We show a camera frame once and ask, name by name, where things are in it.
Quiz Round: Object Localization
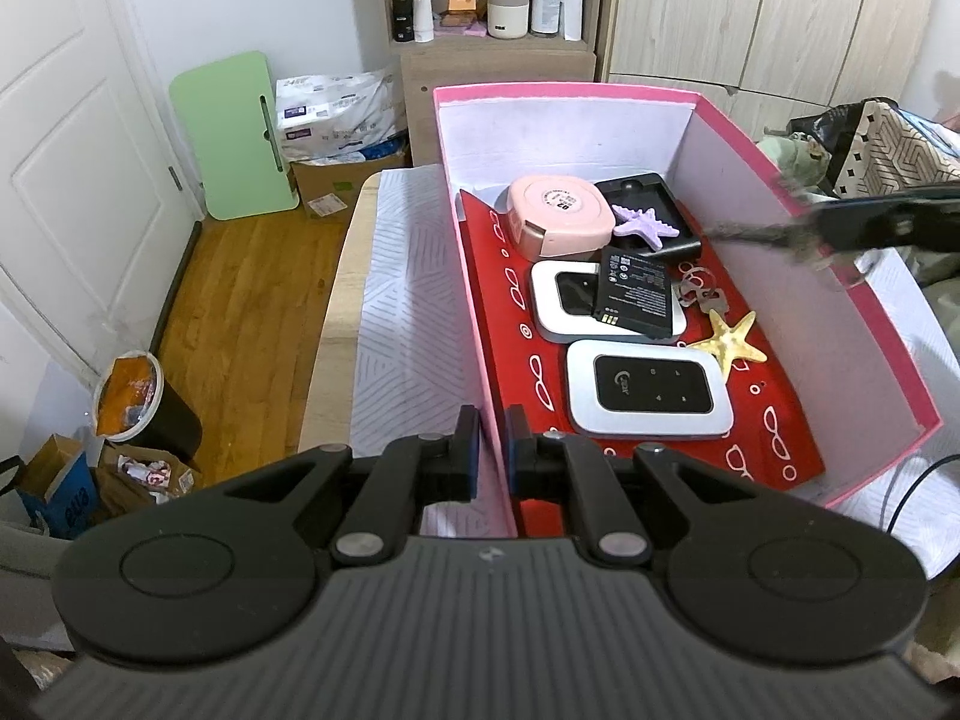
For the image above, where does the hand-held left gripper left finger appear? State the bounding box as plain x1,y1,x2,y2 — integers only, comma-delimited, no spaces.
225,405,481,569

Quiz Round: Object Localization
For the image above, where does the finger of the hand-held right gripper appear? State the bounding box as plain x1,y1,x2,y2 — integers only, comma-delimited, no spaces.
705,202,824,252

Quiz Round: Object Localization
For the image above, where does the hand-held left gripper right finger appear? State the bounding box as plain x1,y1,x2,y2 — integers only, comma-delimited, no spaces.
504,405,758,569

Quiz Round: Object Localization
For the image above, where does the white pocket router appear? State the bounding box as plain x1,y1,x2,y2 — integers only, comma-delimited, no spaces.
566,340,734,441
530,259,689,346

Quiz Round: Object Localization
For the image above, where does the metal key ring with keys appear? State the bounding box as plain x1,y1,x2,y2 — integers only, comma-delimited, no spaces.
671,259,730,312

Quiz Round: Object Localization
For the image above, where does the purple starfish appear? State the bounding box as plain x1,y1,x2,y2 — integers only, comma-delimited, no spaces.
611,202,685,252

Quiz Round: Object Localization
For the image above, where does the yellow starfish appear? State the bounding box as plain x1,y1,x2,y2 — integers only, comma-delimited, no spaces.
686,310,767,376

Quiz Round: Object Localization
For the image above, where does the black device back cover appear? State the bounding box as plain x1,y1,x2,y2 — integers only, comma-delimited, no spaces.
594,172,702,263

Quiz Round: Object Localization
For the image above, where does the black battery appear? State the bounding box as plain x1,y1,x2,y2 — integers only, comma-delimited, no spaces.
591,246,676,336

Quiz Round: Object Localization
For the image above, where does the pink cardboard box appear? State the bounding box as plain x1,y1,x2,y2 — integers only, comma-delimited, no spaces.
433,85,942,541

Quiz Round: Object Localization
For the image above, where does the pale green cloth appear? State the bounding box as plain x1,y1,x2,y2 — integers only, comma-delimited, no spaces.
754,131,830,188

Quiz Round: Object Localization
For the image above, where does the geometric patterned tote bag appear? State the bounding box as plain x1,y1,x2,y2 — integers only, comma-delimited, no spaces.
832,101,960,200

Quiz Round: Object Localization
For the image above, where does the red patterned liner sheet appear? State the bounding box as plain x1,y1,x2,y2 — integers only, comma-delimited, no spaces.
454,187,826,541

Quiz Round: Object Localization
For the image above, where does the pink tape measure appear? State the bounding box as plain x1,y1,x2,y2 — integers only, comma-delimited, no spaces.
508,175,620,257

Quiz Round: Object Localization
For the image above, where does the light wooden wardrobe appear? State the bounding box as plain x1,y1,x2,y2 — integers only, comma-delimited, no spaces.
604,0,946,110

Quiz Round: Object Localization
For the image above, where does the black trash bin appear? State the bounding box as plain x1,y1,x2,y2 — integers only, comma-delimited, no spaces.
91,349,203,458

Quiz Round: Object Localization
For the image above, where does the brown cardboard box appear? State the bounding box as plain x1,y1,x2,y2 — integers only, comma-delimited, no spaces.
289,142,413,224

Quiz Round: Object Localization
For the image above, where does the wooden shelf cabinet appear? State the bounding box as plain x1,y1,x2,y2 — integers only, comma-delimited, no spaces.
377,0,623,170

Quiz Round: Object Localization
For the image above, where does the white round jar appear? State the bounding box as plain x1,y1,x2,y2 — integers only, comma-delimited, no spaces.
487,0,528,38

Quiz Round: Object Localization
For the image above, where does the brown paper bag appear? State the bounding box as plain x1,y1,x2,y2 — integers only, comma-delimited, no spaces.
97,442,203,518

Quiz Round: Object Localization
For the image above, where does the white tissue package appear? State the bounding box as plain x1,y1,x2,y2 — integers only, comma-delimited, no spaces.
274,67,410,162

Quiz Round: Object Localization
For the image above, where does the green folding board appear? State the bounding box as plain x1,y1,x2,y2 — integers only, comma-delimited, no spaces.
169,51,301,222

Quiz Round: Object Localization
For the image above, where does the blue cardboard box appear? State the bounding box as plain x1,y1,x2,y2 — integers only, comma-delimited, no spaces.
15,435,102,541

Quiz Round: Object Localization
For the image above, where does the white panel door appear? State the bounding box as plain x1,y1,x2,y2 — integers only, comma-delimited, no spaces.
0,0,207,383

